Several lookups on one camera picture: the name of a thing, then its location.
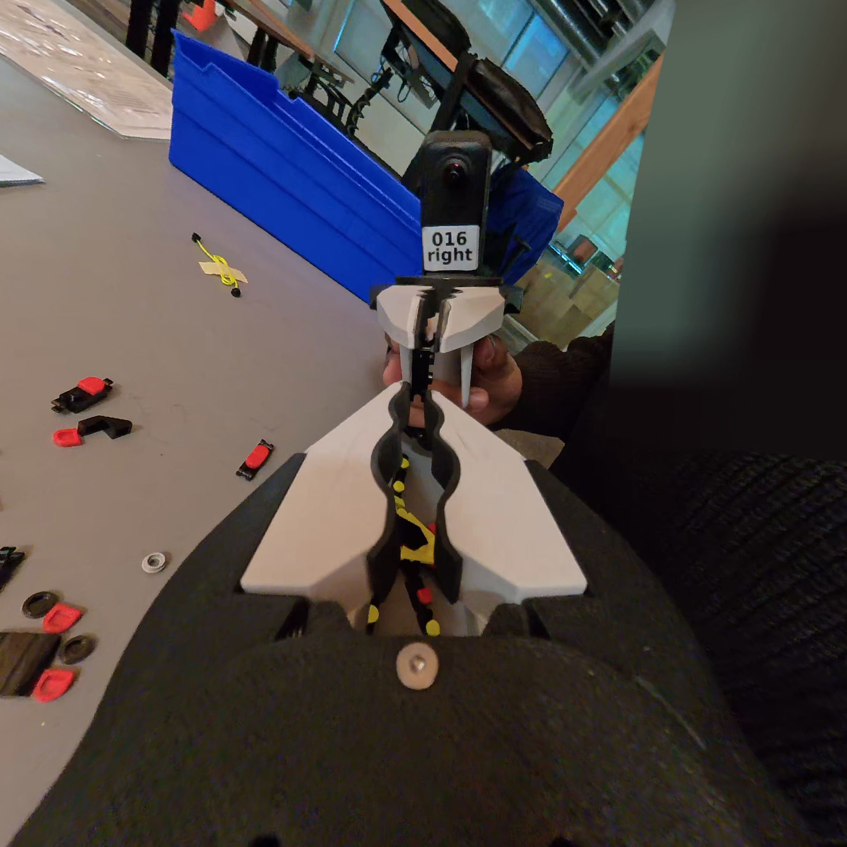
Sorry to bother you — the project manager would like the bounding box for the wooden background table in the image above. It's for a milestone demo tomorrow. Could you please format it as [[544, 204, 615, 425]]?
[[218, 0, 355, 87]]

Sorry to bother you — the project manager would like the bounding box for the person's right hand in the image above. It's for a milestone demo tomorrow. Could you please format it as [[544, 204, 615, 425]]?
[[382, 335, 524, 430]]

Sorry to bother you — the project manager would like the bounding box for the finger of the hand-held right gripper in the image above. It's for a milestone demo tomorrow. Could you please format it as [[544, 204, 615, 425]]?
[[423, 291, 508, 386], [376, 289, 432, 386]]

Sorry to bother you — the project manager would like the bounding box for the blue plastic bin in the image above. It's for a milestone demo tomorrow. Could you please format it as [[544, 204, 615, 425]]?
[[169, 30, 565, 308]]

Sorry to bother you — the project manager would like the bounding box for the pile of loose lego pieces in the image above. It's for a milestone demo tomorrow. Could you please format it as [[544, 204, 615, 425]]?
[[0, 546, 99, 704]]

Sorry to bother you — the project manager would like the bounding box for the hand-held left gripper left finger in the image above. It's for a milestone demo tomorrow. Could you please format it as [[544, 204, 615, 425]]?
[[239, 382, 412, 616]]

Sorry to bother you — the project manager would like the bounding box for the person's right forearm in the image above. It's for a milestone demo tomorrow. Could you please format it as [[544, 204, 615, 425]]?
[[506, 324, 616, 441]]

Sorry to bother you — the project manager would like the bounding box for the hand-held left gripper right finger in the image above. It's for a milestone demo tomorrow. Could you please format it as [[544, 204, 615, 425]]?
[[422, 390, 589, 622]]

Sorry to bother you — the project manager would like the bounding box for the red and black lego piece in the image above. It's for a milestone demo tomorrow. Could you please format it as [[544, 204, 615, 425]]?
[[51, 376, 115, 414], [236, 439, 275, 480]]

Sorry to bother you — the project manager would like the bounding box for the yellow lego string with tape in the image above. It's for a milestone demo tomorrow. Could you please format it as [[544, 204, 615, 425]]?
[[191, 232, 249, 299]]

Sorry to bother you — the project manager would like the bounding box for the small black lego clip piece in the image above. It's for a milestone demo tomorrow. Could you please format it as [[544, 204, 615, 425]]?
[[408, 347, 434, 412]]

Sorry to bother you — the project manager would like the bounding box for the black padded bag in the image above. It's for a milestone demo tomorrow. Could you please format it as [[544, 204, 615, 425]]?
[[457, 53, 555, 166]]

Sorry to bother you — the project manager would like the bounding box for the black yellow lego spider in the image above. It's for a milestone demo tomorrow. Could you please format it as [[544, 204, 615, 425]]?
[[367, 457, 442, 637]]

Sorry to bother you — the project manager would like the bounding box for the blue instruction booklet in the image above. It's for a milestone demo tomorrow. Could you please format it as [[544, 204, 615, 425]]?
[[0, 154, 46, 188]]

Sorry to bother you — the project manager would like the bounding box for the printed paper sheet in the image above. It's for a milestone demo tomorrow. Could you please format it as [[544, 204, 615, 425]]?
[[0, 0, 174, 141]]

